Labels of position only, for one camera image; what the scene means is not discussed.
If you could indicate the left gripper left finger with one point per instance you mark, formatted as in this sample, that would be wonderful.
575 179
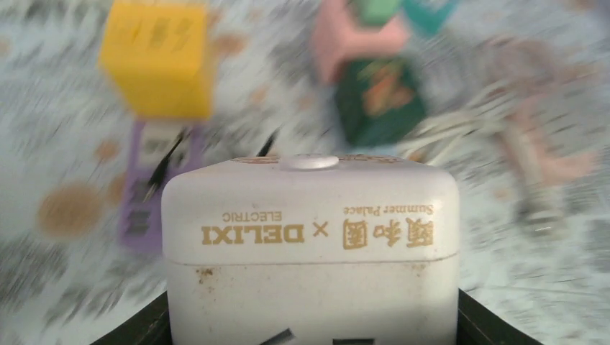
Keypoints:
150 326

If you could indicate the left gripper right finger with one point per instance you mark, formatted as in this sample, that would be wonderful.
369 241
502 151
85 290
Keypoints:
477 325

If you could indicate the pink round power socket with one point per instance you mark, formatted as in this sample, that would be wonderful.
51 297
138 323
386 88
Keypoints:
557 152

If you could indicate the white square socket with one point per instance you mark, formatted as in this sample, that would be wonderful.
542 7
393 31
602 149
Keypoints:
334 250

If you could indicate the dark green cube socket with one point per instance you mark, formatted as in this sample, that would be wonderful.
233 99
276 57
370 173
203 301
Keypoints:
378 101

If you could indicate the yellow cube power socket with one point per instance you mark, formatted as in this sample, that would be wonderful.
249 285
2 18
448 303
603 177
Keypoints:
160 58

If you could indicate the pink cube power socket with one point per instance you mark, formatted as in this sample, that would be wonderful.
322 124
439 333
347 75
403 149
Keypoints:
338 38

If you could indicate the small green plug adapter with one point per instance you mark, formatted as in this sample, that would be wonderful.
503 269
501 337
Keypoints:
375 13

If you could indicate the purple usb power strip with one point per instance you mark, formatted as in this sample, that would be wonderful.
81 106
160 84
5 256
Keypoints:
159 150

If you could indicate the teal power strip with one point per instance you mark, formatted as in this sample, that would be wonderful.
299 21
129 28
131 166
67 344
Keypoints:
427 17

